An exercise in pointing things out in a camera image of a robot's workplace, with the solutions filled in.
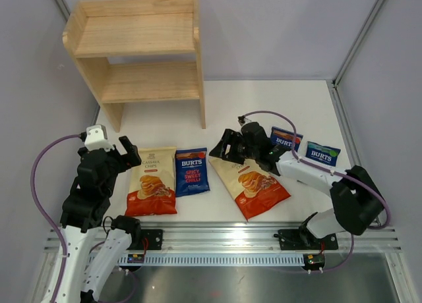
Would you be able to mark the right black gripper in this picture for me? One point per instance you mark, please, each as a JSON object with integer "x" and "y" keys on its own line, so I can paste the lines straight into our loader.
{"x": 229, "y": 137}

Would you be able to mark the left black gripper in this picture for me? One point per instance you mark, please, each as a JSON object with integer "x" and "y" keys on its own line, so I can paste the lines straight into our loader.
{"x": 132, "y": 157}

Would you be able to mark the blue Burts chilli bag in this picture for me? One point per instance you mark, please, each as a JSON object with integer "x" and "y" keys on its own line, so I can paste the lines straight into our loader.
{"x": 191, "y": 172}

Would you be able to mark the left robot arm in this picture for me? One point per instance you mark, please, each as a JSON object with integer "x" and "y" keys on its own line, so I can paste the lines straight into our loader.
{"x": 75, "y": 279}

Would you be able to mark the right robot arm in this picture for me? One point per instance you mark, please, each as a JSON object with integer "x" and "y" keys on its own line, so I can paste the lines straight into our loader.
{"x": 356, "y": 201}

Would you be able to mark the left cassava chips bag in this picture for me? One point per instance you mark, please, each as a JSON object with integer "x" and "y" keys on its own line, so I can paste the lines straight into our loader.
{"x": 152, "y": 183}

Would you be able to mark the cassava chips bag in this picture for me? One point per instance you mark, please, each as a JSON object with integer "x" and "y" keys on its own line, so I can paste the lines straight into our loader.
{"x": 152, "y": 183}
{"x": 253, "y": 190}

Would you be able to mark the right cassava chips bag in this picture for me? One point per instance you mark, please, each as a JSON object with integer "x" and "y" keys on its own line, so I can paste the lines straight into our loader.
{"x": 253, "y": 190}

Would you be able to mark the wooden two-tier shelf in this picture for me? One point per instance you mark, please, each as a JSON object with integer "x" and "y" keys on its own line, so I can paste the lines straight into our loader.
{"x": 131, "y": 51}

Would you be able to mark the Burts sea salt vinegar bag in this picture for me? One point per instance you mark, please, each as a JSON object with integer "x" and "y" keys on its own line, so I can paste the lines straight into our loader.
{"x": 323, "y": 154}

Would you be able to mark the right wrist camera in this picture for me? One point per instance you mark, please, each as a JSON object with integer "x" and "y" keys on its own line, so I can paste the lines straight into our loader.
{"x": 243, "y": 120}

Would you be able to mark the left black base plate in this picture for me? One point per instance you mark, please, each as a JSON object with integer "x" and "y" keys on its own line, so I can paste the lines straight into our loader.
{"x": 150, "y": 239}

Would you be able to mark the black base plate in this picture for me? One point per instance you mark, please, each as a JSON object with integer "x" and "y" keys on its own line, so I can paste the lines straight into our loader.
{"x": 150, "y": 239}
{"x": 292, "y": 239}

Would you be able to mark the white slotted cable duct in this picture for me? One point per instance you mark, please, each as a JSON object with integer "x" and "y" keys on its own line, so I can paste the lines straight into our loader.
{"x": 205, "y": 260}

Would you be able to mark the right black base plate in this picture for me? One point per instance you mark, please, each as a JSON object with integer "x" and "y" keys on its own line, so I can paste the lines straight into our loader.
{"x": 292, "y": 239}

